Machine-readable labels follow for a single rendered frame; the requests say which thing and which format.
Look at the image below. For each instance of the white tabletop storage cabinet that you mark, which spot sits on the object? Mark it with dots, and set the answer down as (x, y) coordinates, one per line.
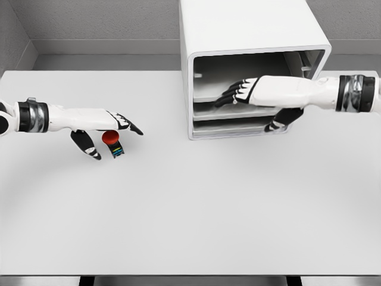
(238, 26)

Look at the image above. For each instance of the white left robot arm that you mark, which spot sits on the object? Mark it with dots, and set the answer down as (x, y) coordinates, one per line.
(32, 116)

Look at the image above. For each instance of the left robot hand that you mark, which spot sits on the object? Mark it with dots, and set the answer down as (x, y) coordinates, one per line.
(92, 119)

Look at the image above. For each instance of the white cabinet drawer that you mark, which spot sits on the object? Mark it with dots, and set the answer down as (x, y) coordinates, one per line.
(235, 112)
(229, 129)
(205, 99)

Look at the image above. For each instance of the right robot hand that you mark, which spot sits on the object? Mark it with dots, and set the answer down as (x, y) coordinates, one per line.
(276, 90)

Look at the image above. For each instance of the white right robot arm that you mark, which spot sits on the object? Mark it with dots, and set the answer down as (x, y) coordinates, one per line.
(351, 93)

